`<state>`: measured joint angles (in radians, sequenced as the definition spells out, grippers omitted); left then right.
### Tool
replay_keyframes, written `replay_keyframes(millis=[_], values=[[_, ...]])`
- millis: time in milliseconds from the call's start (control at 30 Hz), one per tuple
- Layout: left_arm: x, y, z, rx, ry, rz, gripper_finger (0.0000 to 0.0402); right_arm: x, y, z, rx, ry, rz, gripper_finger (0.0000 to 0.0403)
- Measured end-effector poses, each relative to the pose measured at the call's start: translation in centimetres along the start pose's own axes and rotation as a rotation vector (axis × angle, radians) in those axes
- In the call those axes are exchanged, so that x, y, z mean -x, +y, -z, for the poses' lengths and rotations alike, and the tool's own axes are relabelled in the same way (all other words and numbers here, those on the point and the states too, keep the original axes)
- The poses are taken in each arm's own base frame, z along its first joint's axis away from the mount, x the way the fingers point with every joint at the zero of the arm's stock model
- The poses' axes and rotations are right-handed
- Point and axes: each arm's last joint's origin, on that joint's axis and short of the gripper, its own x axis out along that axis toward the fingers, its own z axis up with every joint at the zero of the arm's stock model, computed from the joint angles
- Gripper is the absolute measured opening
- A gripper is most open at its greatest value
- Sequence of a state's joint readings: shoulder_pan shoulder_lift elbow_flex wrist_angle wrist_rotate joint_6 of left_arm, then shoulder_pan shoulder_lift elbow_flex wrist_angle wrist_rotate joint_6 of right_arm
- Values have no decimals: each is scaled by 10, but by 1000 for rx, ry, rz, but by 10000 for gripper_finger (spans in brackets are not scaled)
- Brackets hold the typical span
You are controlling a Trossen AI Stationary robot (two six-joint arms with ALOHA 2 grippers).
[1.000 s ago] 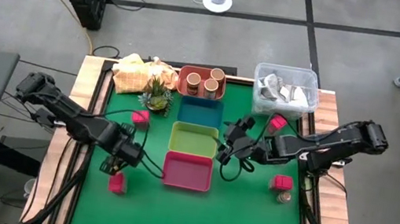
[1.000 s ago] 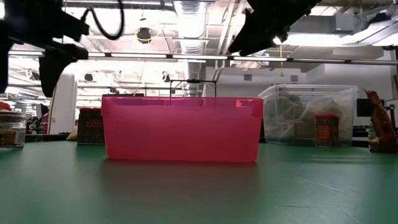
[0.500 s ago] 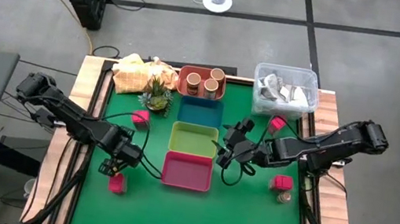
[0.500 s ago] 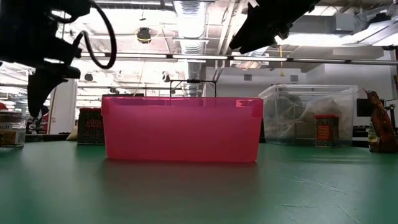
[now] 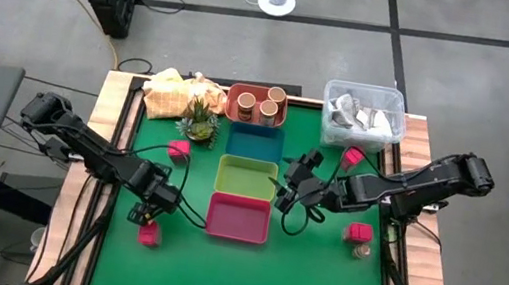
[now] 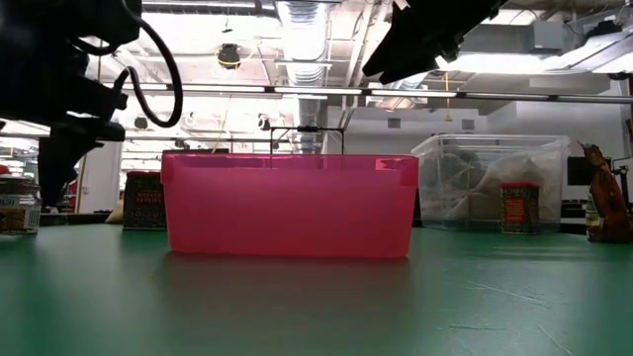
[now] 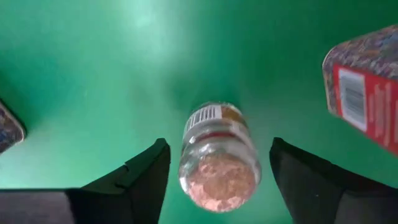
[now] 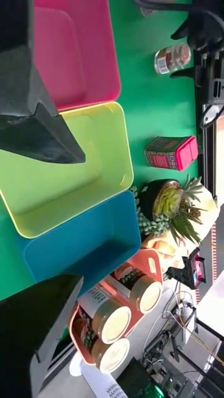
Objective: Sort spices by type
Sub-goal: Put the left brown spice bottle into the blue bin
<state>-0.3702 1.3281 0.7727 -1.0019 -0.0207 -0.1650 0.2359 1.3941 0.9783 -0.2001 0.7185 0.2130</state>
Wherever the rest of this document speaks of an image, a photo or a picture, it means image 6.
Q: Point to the pink plastic bin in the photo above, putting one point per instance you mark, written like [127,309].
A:
[292,207]

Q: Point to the clear plastic storage bin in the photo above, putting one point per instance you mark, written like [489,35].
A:
[470,148]

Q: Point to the silver ventilation duct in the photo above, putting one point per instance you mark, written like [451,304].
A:
[302,49]

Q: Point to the black monitor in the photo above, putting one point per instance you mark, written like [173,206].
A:
[577,171]

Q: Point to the black ceiling dome fixture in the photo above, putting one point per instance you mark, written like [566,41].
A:
[229,56]

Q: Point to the small glass spice jar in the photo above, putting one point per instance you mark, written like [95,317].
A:
[19,210]

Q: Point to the smoked paprika tin red lid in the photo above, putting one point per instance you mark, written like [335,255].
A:
[519,210]
[144,203]

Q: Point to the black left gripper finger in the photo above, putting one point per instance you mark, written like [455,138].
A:
[59,163]

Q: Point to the overhead frame bar with lights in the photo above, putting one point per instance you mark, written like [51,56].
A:
[316,90]

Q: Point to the black clamp stand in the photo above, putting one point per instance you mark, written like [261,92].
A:
[623,183]

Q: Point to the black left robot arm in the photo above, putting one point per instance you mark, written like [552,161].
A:
[64,20]

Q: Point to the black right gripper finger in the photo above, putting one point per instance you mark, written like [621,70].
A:
[400,49]

